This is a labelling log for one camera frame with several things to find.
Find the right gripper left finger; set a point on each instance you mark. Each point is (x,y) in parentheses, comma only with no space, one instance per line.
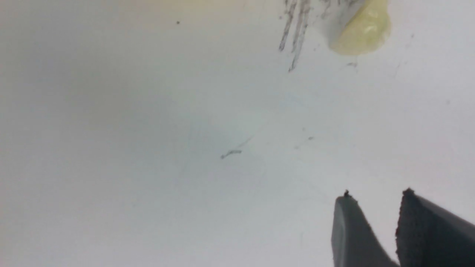
(353,242)

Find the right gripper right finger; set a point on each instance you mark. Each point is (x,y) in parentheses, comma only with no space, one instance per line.
(430,236)

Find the pale green dumpling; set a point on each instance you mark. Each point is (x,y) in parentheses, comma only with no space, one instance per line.
(366,31)

